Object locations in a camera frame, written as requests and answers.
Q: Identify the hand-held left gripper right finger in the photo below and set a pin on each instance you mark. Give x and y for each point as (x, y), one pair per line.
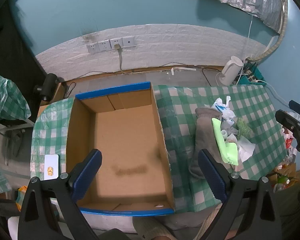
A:
(212, 177)

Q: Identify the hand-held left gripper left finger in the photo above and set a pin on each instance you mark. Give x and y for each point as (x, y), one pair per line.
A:
(87, 177)

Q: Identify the light green cloth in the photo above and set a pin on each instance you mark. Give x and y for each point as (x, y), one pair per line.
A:
(222, 142)

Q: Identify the grey sock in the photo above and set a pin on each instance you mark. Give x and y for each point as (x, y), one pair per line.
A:
(203, 130)

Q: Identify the blue-edged cardboard box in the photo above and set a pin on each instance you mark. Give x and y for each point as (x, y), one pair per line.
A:
(125, 130)

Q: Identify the white plastic bag blue print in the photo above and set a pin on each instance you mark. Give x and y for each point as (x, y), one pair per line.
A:
(223, 107)

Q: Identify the green checked tablecloth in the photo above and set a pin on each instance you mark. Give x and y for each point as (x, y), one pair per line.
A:
(252, 100)

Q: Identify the white smartphone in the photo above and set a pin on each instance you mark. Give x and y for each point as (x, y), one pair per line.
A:
(51, 161)

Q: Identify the green basket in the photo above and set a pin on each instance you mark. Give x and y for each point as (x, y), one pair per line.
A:
(258, 73)

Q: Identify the orange packet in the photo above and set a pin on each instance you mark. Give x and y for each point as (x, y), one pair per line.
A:
(22, 197)

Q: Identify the white electric kettle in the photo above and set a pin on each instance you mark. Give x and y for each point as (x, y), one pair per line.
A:
(230, 70)

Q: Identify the beige knitted cloth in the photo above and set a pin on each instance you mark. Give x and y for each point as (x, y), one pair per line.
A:
(147, 227)

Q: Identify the person's dark clothing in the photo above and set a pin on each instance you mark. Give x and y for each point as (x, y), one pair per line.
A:
(292, 217)

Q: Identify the black cylindrical device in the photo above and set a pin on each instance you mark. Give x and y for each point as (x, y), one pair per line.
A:
(48, 85)

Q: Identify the black cabinet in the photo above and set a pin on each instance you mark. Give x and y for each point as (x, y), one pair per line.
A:
(10, 42)

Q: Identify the grey metal frame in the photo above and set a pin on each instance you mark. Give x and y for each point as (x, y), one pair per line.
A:
(12, 126)

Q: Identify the white wall power strip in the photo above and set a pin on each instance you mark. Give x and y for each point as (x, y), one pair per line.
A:
(116, 42)

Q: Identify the white single-hole wall socket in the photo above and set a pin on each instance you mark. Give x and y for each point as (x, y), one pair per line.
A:
(128, 41)

